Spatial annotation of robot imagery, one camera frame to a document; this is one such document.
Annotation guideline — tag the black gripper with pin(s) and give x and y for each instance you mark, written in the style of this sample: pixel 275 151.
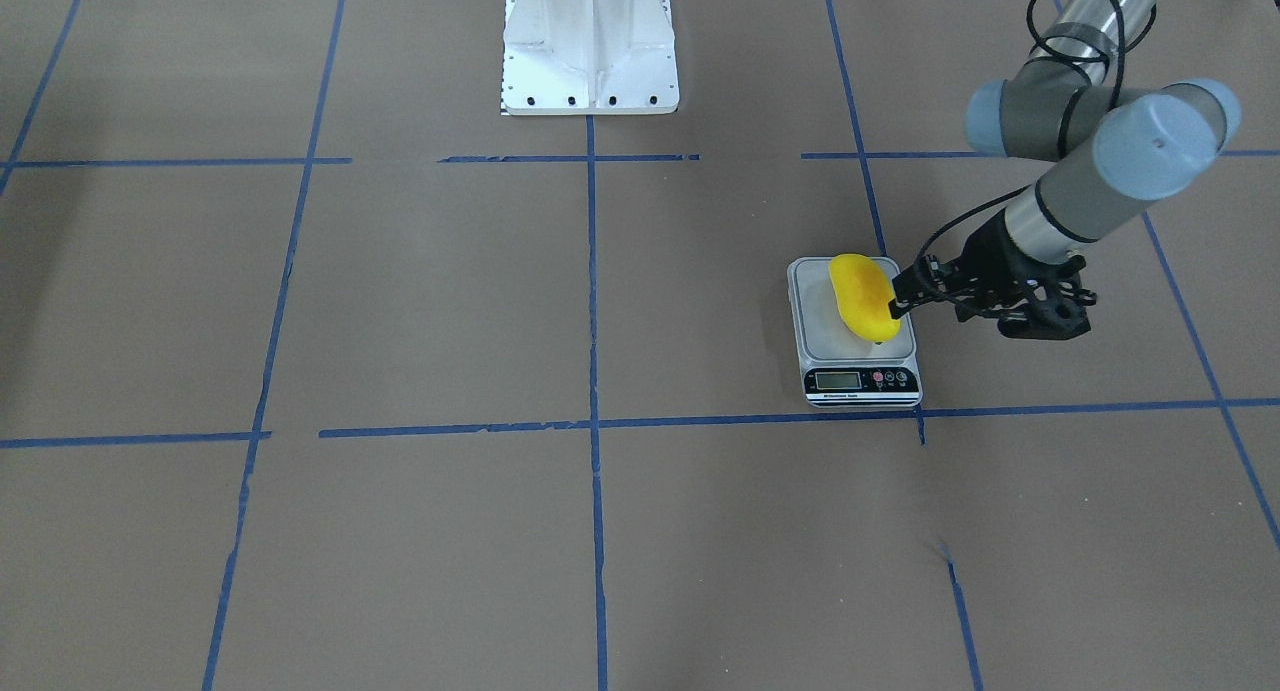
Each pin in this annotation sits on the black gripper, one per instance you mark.
pixel 985 255

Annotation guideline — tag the yellow mango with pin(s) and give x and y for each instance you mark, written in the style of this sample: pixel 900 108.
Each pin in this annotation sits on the yellow mango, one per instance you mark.
pixel 863 293

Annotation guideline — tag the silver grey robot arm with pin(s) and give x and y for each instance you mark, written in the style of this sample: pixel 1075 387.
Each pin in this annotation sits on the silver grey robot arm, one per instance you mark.
pixel 1113 152

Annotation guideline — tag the white digital kitchen scale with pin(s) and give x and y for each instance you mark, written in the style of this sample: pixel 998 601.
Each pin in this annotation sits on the white digital kitchen scale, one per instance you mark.
pixel 838 368

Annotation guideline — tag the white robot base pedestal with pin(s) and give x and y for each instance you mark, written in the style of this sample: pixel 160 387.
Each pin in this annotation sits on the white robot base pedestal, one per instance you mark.
pixel 589 57

